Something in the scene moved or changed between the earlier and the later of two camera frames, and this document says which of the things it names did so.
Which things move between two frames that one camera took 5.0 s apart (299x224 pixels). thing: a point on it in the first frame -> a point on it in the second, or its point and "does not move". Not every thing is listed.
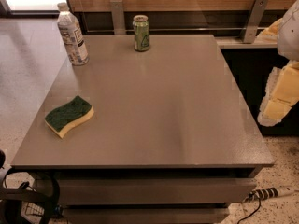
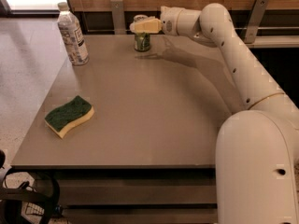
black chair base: x=11 y=199 does not move
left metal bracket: x=118 y=17 does not move
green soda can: x=141 y=29 does not move
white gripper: x=290 y=32 -> x=168 y=19
